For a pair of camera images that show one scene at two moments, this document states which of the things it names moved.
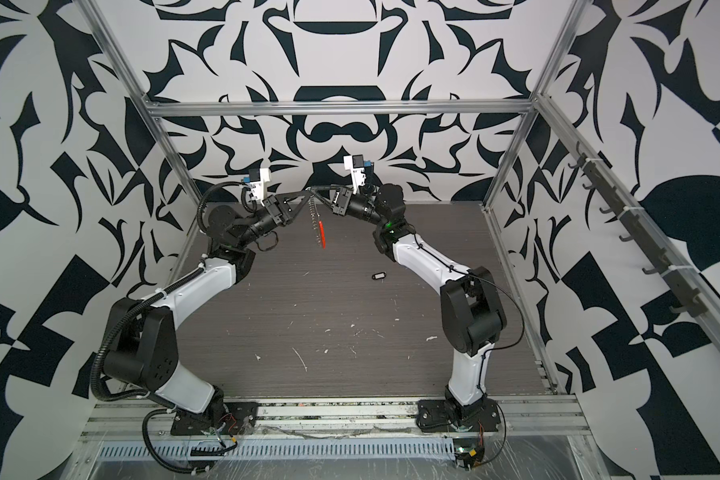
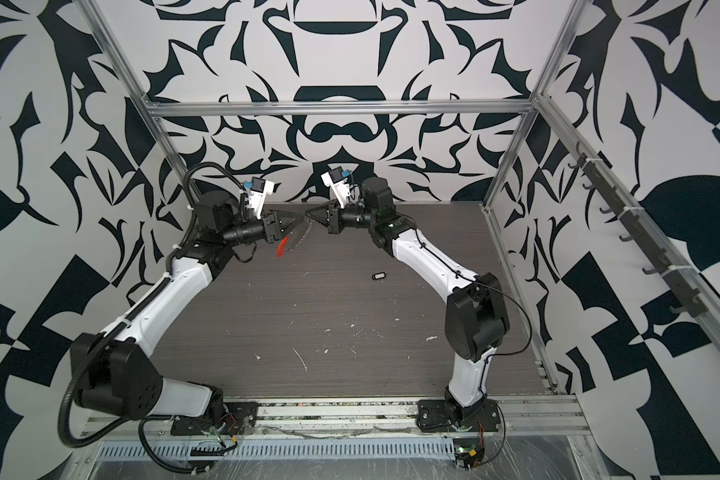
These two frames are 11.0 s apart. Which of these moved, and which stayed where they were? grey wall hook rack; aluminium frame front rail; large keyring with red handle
Moved: large keyring with red handle
Stayed: aluminium frame front rail; grey wall hook rack
